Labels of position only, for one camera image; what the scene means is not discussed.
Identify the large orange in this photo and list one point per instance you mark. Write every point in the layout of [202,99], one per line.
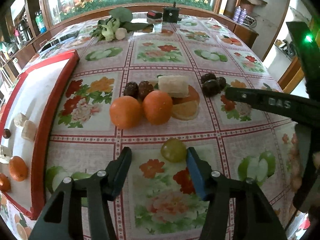
[126,112]
[157,107]

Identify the small oval orange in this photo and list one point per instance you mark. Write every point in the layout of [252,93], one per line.
[18,168]
[4,182]

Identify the pale round vegetable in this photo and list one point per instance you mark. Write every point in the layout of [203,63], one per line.
[120,34]

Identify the pale sugarcane chunk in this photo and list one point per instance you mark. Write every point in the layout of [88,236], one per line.
[19,119]
[173,86]
[29,130]
[3,155]

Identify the dark plum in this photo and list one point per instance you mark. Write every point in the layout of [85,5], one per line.
[210,88]
[221,83]
[208,77]

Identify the green bottle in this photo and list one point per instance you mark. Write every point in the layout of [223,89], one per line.
[40,22]

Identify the wooden cabinet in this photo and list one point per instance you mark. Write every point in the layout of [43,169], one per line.
[246,36]

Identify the black flat device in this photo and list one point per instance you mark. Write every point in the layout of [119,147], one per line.
[50,47]
[67,36]

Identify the red and black case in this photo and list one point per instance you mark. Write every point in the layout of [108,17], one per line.
[154,15]

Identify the wall shelf with bags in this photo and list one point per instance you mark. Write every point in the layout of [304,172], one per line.
[285,47]

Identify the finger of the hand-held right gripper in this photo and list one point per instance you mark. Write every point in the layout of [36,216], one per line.
[262,102]

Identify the green grape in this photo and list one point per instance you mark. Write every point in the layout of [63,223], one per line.
[173,150]

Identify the brown date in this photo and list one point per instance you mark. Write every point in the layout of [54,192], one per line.
[6,133]
[130,90]
[146,89]

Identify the red tray with white inside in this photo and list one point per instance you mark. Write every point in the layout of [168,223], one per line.
[37,87]

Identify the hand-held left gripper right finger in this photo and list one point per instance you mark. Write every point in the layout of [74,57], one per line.
[197,175]

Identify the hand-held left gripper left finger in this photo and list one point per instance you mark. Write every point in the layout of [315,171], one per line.
[121,172]

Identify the dark thermos flask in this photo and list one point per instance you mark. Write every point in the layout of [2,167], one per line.
[24,30]

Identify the black cup device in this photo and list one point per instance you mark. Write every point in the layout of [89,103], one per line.
[171,13]

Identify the brown woven basket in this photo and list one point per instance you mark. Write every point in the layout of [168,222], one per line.
[252,3]

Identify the leafy green vegetable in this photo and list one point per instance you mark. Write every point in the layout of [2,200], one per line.
[122,13]

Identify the wooden shelf unit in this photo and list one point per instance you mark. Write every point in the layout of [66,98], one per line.
[27,52]

